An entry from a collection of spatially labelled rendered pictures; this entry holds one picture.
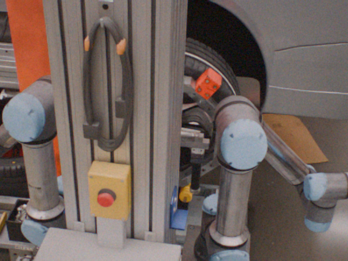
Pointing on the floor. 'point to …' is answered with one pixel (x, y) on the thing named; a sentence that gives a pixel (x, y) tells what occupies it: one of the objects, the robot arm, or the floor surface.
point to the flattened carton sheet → (295, 137)
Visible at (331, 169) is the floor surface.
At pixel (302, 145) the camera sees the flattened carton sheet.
